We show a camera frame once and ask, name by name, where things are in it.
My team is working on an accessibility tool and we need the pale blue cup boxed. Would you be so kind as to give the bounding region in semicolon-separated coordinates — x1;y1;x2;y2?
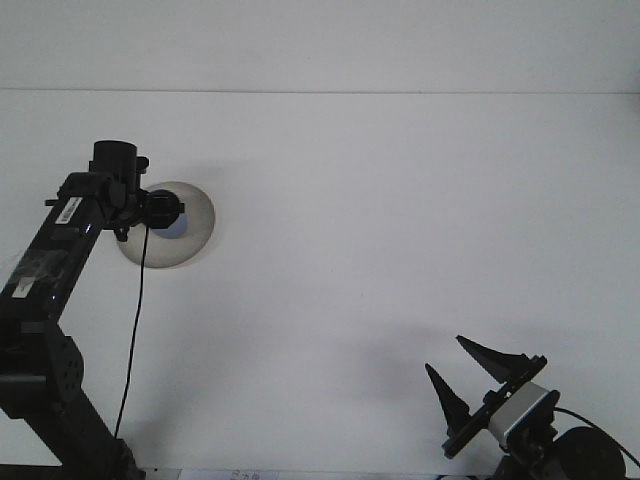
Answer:
153;213;191;241

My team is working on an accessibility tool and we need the pale round plate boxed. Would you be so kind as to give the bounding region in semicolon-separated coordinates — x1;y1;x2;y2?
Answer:
115;180;217;270

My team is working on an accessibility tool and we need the white printed paper sheet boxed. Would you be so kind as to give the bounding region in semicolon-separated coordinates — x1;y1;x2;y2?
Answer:
177;468;284;480

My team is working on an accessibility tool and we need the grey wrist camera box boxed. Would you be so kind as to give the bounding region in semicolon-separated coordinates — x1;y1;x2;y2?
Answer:
486;381;561;447

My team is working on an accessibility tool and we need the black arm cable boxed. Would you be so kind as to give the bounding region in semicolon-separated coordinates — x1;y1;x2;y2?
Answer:
113;219;151;441
552;406;640;464

